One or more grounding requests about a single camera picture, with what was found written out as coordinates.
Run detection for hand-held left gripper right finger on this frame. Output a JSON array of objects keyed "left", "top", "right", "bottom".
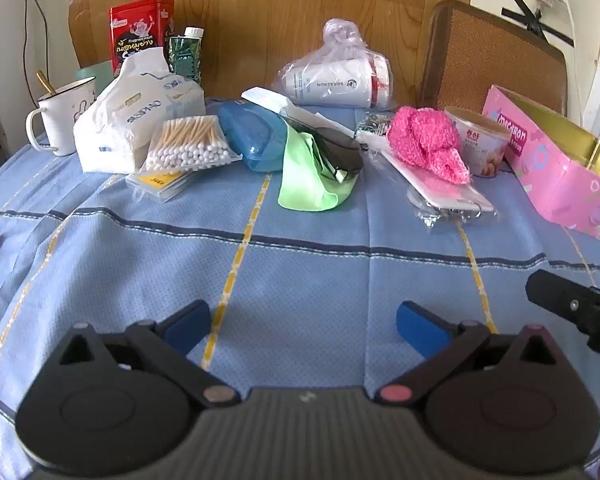
[{"left": 375, "top": 301, "right": 556, "bottom": 406}]

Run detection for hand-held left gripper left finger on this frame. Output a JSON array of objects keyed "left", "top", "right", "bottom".
[{"left": 55, "top": 300, "right": 241, "bottom": 408}]

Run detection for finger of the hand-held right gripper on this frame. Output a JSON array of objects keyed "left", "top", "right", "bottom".
[{"left": 525, "top": 269, "right": 595, "bottom": 333}]

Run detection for pink tin box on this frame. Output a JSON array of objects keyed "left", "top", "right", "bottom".
[{"left": 481, "top": 84, "right": 600, "bottom": 247}]

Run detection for clear case with yellow cards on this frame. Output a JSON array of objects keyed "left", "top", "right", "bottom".
[{"left": 125, "top": 170, "right": 196, "bottom": 204}]

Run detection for bag of cotton swabs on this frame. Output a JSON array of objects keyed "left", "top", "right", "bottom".
[{"left": 139, "top": 114, "right": 243, "bottom": 175}]

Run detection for green cleaning cloth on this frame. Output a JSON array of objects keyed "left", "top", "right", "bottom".
[{"left": 277, "top": 125, "right": 361, "bottom": 212}]

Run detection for pink knitted cloth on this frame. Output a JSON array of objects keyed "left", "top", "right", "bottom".
[{"left": 386, "top": 106, "right": 472, "bottom": 185}]

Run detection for black sunglasses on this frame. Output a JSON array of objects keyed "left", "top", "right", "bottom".
[{"left": 280, "top": 112, "right": 368, "bottom": 183}]

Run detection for blue glasses case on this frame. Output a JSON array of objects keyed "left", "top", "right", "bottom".
[{"left": 216, "top": 100, "right": 291, "bottom": 175}]

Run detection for small patterned packet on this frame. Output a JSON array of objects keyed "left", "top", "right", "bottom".
[{"left": 355, "top": 111, "right": 396, "bottom": 143}]

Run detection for white paper leaflet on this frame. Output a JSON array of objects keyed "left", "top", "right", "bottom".
[{"left": 241, "top": 86, "right": 356, "bottom": 138}]

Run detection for blue striped tablecloth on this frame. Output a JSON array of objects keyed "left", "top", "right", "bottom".
[{"left": 0, "top": 95, "right": 600, "bottom": 480}]

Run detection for white labelled food can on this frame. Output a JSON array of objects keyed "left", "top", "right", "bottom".
[{"left": 442, "top": 106, "right": 511, "bottom": 178}]

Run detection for white tissue pack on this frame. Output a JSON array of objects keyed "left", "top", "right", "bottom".
[{"left": 72, "top": 47, "right": 207, "bottom": 175}]

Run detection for white enamel mug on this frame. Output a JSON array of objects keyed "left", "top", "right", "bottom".
[{"left": 26, "top": 76, "right": 98, "bottom": 157}]

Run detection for chair with woven mat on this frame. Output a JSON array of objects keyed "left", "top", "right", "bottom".
[{"left": 416, "top": 0, "right": 568, "bottom": 116}]

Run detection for plastic bag of paper cups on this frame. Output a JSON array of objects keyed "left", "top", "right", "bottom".
[{"left": 272, "top": 19, "right": 397, "bottom": 110}]

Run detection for green drink carton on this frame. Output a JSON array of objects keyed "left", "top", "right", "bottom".
[{"left": 167, "top": 26, "right": 204, "bottom": 86}]

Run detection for pale green container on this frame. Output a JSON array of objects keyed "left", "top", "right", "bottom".
[{"left": 76, "top": 60, "right": 115, "bottom": 83}]

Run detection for black tape cross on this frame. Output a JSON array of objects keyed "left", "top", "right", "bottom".
[{"left": 501, "top": 0, "right": 576, "bottom": 48}]

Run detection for red printed tin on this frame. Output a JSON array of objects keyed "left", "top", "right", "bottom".
[{"left": 110, "top": 0, "right": 176, "bottom": 78}]

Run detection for wooden board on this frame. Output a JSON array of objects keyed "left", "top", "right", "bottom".
[{"left": 67, "top": 0, "right": 476, "bottom": 106}]

